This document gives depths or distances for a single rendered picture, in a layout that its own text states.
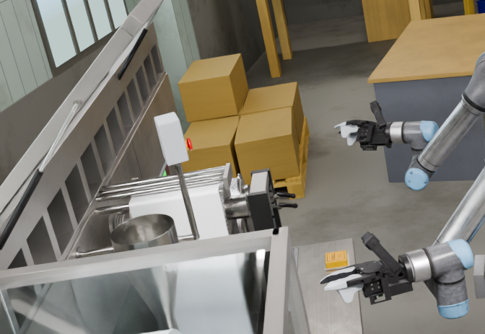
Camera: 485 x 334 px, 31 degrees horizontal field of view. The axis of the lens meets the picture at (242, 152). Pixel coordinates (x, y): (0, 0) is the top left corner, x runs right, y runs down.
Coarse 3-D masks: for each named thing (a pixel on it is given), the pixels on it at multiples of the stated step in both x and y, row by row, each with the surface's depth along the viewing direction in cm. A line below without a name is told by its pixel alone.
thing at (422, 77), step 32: (416, 32) 602; (448, 32) 585; (480, 32) 570; (384, 64) 547; (416, 64) 533; (448, 64) 520; (384, 96) 528; (416, 96) 520; (448, 96) 513; (480, 128) 514; (448, 160) 529; (480, 160) 522
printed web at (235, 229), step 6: (234, 180) 256; (222, 186) 229; (234, 186) 254; (228, 192) 239; (234, 192) 254; (222, 198) 226; (222, 204) 226; (234, 222) 242; (228, 228) 227; (234, 228) 243
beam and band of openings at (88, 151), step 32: (160, 64) 335; (96, 96) 245; (128, 96) 279; (96, 128) 239; (128, 128) 277; (64, 160) 210; (96, 160) 235; (64, 192) 206; (96, 192) 231; (0, 224) 169; (32, 224) 184; (64, 224) 208; (0, 256) 166; (32, 256) 195; (64, 256) 199
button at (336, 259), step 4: (328, 252) 285; (332, 252) 285; (336, 252) 284; (340, 252) 284; (344, 252) 283; (328, 256) 283; (332, 256) 282; (336, 256) 282; (340, 256) 281; (344, 256) 281; (328, 260) 280; (332, 260) 280; (336, 260) 279; (340, 260) 279; (344, 260) 279; (328, 264) 279; (332, 264) 279; (336, 264) 279; (340, 264) 279; (344, 264) 279
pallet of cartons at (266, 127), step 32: (192, 64) 640; (224, 64) 620; (192, 96) 601; (224, 96) 598; (256, 96) 634; (288, 96) 618; (192, 128) 594; (224, 128) 580; (256, 128) 566; (288, 128) 554; (192, 160) 557; (224, 160) 554; (256, 160) 551; (288, 160) 550; (288, 192) 555
